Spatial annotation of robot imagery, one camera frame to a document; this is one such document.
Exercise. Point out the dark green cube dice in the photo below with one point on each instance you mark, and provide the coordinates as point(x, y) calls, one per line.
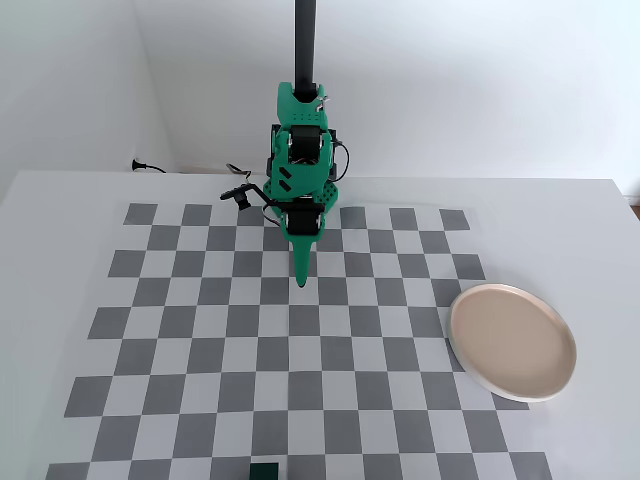
point(264, 472)

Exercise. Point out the black wrist camera board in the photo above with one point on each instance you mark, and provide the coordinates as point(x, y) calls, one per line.
point(243, 196)

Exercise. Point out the black vertical pole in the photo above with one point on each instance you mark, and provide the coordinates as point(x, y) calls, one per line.
point(305, 45)

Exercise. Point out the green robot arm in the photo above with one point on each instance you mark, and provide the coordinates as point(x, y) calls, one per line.
point(300, 175)

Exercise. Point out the beige round plate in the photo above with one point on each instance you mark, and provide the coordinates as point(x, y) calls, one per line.
point(512, 342)

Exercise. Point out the green perforated robot base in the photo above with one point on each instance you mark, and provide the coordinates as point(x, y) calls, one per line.
point(331, 196)

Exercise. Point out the green gripper with motor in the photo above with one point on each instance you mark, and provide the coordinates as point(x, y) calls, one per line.
point(301, 221)

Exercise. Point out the grey checkerboard mat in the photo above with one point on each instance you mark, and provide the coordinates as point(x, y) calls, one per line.
point(250, 350)

